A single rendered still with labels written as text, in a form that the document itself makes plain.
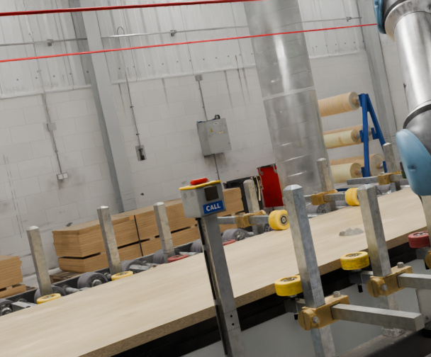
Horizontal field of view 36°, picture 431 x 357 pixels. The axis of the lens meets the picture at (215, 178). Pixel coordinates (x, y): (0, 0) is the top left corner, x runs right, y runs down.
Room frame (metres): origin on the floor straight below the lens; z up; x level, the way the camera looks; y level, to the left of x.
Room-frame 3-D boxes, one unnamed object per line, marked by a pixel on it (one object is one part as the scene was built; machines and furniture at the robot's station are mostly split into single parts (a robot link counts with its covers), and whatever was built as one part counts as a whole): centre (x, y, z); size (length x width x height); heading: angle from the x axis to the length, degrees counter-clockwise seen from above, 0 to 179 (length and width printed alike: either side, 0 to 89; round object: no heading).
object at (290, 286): (1.75, -0.14, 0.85); 0.08 x 0.08 x 0.11
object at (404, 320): (1.58, -0.25, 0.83); 0.43 x 0.03 x 0.04; 34
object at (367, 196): (1.75, -0.39, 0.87); 0.03 x 0.03 x 0.48; 34
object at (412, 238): (1.99, -0.58, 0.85); 0.08 x 0.08 x 0.11
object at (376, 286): (1.76, -0.41, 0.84); 0.13 x 0.06 x 0.05; 124
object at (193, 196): (1.47, 0.04, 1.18); 0.07 x 0.07 x 0.08; 34
